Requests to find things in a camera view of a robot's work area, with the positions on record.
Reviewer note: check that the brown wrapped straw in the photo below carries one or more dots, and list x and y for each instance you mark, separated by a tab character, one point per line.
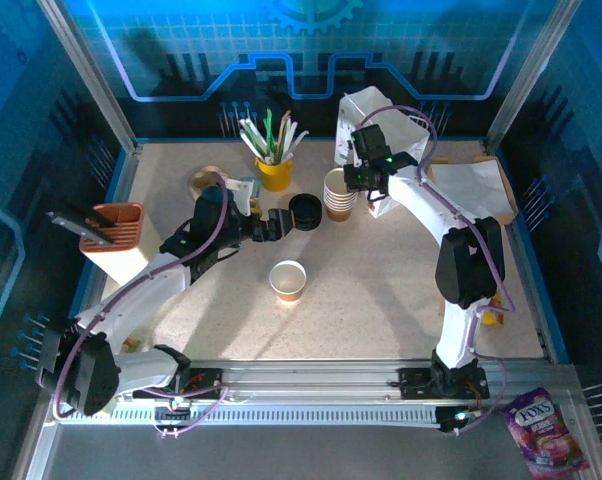
283	132

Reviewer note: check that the purple candy bag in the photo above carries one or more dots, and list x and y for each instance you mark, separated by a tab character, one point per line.
541	435

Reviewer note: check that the white paper napkins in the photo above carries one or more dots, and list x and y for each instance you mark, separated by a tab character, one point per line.
471	185

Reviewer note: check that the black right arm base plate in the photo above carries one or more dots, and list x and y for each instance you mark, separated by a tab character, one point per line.
411	385

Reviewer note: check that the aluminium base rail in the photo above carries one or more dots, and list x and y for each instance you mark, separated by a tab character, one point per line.
306	380

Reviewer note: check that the brown cardboard napkin box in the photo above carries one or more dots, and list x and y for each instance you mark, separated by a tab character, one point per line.
508	205

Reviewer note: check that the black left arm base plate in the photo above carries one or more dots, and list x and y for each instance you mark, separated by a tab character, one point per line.
206	380

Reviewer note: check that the yellow metal bucket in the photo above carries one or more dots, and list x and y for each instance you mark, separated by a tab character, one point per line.
275	175

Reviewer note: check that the yellow snack packet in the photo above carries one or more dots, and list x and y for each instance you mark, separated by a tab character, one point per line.
493	317

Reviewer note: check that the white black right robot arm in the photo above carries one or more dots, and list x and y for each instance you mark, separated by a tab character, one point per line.
416	200

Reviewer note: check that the orange slotted holder box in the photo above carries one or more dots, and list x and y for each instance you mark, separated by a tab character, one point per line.
126	220

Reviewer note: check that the green wrapped straw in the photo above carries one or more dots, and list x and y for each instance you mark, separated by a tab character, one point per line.
258	138
269	132

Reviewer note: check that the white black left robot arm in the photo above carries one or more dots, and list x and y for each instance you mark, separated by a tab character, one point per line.
146	295

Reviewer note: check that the green snack packet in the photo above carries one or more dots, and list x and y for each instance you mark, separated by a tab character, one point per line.
131	344

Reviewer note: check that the white printed paper bag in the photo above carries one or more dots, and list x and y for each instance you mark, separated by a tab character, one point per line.
406	135

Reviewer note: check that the black flat tool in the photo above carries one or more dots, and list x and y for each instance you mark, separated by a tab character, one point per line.
71	224

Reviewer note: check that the aluminium frame post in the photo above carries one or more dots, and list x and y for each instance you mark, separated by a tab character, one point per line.
92	75
528	75

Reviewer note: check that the black thin stick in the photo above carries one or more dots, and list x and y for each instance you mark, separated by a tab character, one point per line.
88	212

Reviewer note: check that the black plastic cup lid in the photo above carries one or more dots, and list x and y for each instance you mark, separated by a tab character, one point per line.
308	229
306	207

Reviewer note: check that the beige pulp cup carrier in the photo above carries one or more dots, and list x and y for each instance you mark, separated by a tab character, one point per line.
203	181

